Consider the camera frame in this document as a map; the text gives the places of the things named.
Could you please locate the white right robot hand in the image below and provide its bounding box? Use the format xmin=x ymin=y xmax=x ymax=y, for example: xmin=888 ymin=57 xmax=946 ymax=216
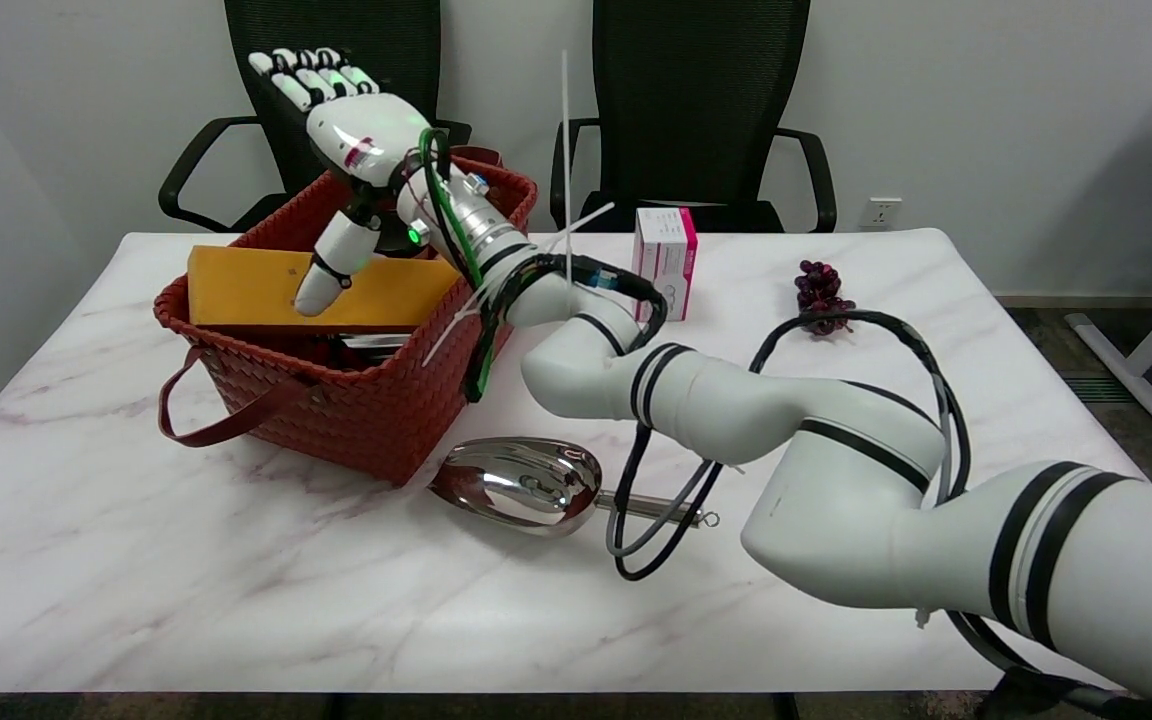
xmin=248 ymin=47 xmax=437 ymax=317

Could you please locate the yellow rectangular box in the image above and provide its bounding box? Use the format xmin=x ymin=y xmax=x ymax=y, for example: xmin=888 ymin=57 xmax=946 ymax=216
xmin=186 ymin=246 xmax=462 ymax=334

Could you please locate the brown woven storage basket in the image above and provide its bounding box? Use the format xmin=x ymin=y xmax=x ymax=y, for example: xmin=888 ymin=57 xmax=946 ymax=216
xmin=154 ymin=145 xmax=539 ymax=488

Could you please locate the black mesh office chair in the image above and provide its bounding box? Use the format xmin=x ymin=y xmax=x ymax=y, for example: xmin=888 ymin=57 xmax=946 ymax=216
xmin=549 ymin=0 xmax=837 ymax=234
xmin=158 ymin=0 xmax=473 ymax=234

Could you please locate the white zip tie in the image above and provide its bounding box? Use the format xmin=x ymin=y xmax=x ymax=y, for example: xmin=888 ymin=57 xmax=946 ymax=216
xmin=423 ymin=50 xmax=617 ymax=368

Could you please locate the silver metal bar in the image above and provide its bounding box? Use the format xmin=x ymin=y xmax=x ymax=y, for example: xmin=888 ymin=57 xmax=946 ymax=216
xmin=341 ymin=333 xmax=412 ymax=367

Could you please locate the pink and white carton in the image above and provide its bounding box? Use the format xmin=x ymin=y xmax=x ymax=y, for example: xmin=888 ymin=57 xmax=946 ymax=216
xmin=632 ymin=207 xmax=699 ymax=323

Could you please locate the shiny metal scoop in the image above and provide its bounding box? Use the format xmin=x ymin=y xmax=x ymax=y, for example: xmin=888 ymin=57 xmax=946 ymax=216
xmin=426 ymin=437 xmax=719 ymax=537

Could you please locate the dark purple grape bunch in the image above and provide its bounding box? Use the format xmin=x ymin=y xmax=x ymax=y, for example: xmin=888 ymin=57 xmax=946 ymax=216
xmin=794 ymin=260 xmax=857 ymax=337

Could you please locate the white desk leg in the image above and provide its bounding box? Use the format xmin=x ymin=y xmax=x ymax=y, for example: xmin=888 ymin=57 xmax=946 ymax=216
xmin=1066 ymin=260 xmax=1152 ymax=451

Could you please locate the green robot cable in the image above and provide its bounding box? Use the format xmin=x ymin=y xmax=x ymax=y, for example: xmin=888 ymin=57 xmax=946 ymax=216
xmin=418 ymin=128 xmax=497 ymax=401

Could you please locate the thin black cable loop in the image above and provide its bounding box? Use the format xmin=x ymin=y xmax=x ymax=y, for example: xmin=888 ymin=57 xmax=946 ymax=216
xmin=604 ymin=425 xmax=727 ymax=582

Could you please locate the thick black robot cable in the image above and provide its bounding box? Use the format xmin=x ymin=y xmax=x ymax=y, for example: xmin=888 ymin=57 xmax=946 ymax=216
xmin=748 ymin=308 xmax=1152 ymax=720

